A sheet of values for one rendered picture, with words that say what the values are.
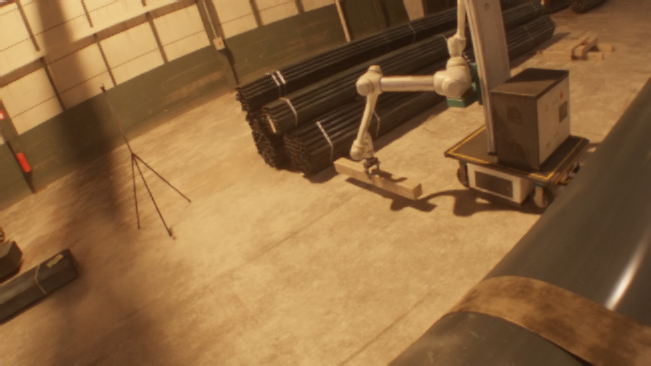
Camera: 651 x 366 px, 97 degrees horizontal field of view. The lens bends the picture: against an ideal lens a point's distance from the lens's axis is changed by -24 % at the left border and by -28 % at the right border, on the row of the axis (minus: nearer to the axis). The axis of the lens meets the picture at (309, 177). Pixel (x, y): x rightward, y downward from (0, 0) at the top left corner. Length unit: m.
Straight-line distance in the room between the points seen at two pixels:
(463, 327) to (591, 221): 0.11
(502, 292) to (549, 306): 0.03
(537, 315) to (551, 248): 0.06
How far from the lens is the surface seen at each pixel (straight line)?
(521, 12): 7.18
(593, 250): 0.24
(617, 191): 0.29
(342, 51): 4.58
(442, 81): 2.42
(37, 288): 4.37
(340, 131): 3.81
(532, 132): 2.46
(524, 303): 0.20
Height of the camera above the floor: 1.61
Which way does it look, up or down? 25 degrees down
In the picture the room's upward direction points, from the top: 19 degrees counter-clockwise
